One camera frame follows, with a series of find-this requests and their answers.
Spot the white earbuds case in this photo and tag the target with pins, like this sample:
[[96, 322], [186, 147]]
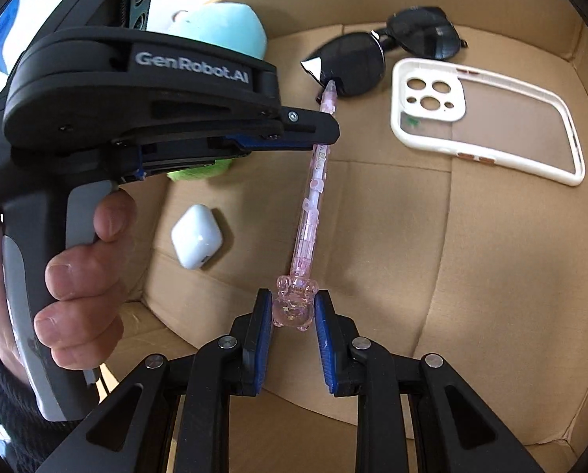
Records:
[[195, 236]]

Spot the cream clear phone case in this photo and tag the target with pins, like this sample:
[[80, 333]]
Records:
[[460, 96]]

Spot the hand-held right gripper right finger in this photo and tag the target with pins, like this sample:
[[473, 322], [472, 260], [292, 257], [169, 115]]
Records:
[[325, 350]]

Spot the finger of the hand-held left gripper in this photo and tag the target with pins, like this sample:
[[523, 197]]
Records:
[[269, 144]]

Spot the black sunglasses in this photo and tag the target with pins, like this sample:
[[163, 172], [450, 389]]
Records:
[[353, 64]]

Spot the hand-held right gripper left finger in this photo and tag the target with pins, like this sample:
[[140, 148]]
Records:
[[263, 345]]

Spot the person's left hand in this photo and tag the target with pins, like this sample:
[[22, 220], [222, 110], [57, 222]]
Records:
[[84, 305]]

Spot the brown cardboard box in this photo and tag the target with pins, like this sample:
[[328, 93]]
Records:
[[495, 256]]

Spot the pink green blue plush toy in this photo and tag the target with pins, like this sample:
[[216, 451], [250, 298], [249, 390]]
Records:
[[225, 29]]

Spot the pink bear-topped pen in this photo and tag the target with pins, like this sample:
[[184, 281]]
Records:
[[306, 236]]

